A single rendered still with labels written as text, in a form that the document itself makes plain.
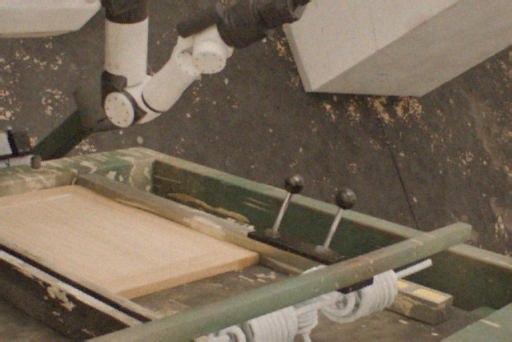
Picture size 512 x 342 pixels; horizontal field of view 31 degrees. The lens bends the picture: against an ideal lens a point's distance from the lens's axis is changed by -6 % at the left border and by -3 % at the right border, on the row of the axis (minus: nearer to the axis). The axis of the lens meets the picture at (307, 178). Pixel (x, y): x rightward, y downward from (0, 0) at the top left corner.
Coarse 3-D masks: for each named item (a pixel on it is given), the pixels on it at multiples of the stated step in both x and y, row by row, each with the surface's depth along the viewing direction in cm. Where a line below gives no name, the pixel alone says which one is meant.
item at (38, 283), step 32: (0, 256) 141; (32, 256) 143; (0, 288) 142; (32, 288) 136; (64, 288) 131; (96, 288) 133; (352, 288) 97; (64, 320) 131; (96, 320) 126; (128, 320) 123
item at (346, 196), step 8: (344, 192) 167; (352, 192) 168; (336, 200) 168; (344, 200) 167; (352, 200) 167; (344, 208) 168; (336, 216) 168; (336, 224) 167; (328, 240) 167; (320, 248) 166; (328, 248) 166
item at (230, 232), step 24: (96, 192) 202; (120, 192) 197; (144, 192) 198; (168, 216) 188; (192, 216) 184; (240, 240) 176; (264, 264) 173; (288, 264) 169; (312, 264) 165; (408, 288) 155; (408, 312) 154; (432, 312) 151
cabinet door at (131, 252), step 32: (32, 192) 197; (64, 192) 199; (0, 224) 174; (32, 224) 176; (64, 224) 178; (96, 224) 181; (128, 224) 183; (160, 224) 184; (64, 256) 161; (96, 256) 163; (128, 256) 165; (160, 256) 167; (192, 256) 168; (224, 256) 169; (256, 256) 173; (128, 288) 149; (160, 288) 154
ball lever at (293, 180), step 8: (288, 176) 175; (296, 176) 175; (288, 184) 174; (296, 184) 174; (304, 184) 176; (288, 192) 175; (296, 192) 175; (288, 200) 175; (280, 216) 174; (264, 232) 174; (272, 232) 173
